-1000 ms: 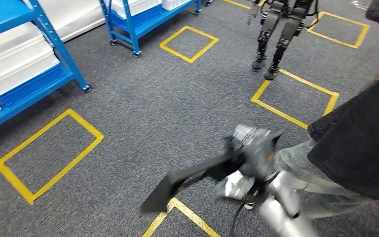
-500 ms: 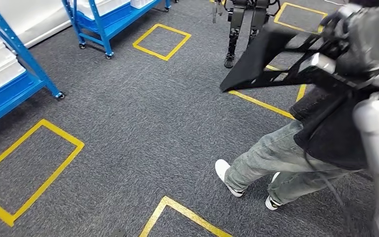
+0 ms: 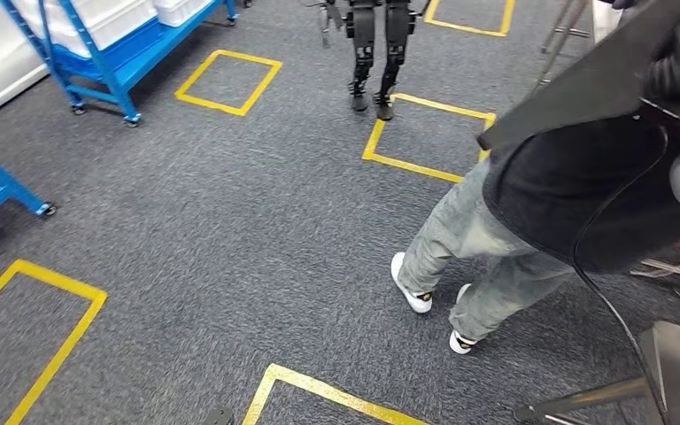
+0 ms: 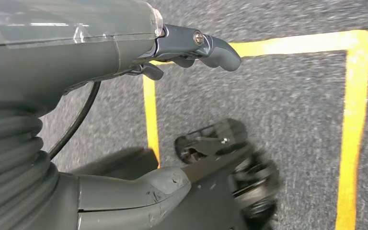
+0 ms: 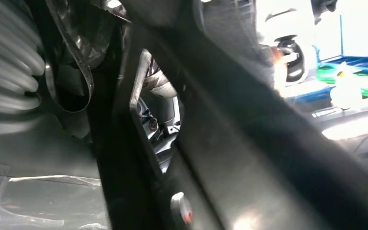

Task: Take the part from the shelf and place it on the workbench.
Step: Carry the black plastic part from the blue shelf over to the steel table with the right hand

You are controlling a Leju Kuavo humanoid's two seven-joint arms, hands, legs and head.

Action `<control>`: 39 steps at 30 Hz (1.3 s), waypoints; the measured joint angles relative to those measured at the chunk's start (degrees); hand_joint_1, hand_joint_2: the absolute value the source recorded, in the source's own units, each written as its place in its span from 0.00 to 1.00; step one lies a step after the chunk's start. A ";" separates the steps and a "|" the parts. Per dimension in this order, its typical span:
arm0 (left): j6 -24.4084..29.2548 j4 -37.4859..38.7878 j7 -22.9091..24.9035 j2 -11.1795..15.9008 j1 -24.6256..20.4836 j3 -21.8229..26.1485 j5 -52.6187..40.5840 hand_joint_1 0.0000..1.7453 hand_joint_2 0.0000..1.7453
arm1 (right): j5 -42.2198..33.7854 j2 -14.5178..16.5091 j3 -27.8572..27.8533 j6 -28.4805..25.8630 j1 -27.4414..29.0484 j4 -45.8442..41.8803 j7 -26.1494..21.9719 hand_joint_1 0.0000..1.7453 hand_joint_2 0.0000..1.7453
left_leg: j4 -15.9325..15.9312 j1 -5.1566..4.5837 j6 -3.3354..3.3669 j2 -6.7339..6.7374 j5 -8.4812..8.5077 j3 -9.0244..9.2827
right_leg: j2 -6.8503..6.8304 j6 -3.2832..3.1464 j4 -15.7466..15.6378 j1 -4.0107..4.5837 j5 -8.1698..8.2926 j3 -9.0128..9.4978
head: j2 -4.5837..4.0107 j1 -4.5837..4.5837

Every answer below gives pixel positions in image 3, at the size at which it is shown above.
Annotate black plastic frame part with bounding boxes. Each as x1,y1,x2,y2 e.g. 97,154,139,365
476,0,680,152

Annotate yellow floor tape square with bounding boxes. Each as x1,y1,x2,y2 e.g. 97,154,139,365
423,0,517,38
241,363,429,425
362,92,498,184
0,258,110,425
174,48,283,117

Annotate person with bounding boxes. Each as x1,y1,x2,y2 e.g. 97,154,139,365
390,111,680,357

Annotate black humanoid robot legs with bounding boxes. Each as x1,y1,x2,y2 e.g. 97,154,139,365
316,0,429,122

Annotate white plastic bin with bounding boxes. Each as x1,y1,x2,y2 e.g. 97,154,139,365
11,0,159,51
151,0,213,28

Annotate blue plastic bin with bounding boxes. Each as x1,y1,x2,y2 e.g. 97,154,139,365
49,17,162,77

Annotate black robot foot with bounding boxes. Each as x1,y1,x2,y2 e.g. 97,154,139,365
200,407,236,425

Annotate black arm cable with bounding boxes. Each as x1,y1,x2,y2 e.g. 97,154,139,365
570,123,673,425

